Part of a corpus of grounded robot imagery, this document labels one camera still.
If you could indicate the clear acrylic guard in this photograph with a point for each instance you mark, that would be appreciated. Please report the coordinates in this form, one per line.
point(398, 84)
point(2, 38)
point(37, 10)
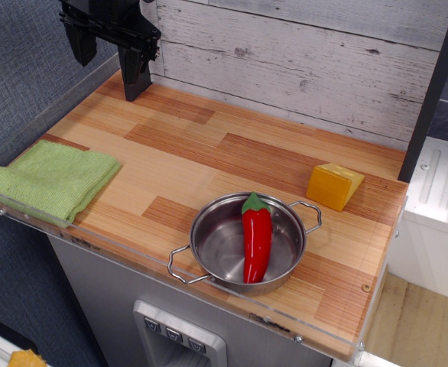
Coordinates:
point(28, 110)
point(171, 279)

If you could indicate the grey toy fridge cabinet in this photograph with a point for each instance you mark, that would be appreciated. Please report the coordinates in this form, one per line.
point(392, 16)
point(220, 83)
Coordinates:
point(106, 291)

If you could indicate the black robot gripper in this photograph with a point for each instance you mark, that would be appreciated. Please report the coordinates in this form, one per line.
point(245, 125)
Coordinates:
point(118, 22)

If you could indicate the red chili pepper toy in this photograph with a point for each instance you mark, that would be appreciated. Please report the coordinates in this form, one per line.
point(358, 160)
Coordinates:
point(257, 231)

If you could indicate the green folded towel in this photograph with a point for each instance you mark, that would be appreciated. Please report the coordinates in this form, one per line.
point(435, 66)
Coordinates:
point(54, 182)

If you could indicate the yellow object bottom corner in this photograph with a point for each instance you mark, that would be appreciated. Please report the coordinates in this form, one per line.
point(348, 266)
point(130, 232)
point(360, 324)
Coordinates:
point(25, 358)

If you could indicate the dark left support post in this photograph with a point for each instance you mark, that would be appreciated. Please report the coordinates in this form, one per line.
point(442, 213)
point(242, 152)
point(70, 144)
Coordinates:
point(137, 86)

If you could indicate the white toy sink unit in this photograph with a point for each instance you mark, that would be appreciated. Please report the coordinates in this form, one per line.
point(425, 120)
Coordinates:
point(418, 253)

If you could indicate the dark right support post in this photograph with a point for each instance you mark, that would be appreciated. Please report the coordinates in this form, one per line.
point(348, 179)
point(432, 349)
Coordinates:
point(422, 127)

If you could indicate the clear acrylic front guard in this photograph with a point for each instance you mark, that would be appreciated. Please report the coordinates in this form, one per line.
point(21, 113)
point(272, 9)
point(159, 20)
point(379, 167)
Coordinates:
point(171, 279)

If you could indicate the dark support post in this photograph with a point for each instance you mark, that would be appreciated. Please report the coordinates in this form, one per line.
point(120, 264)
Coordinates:
point(422, 127)
point(137, 86)

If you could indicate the clear acrylic left guard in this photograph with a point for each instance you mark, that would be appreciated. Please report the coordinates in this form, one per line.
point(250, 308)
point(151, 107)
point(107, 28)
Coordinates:
point(28, 110)

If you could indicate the stainless steel pot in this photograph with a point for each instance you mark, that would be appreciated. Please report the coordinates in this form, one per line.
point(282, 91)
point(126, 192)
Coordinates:
point(217, 243)

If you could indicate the yellow cheese wedge block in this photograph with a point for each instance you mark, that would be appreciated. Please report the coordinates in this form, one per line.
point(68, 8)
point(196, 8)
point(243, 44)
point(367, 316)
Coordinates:
point(332, 185)

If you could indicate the silver dispenser panel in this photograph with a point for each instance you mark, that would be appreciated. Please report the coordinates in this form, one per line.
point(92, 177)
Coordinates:
point(169, 340)

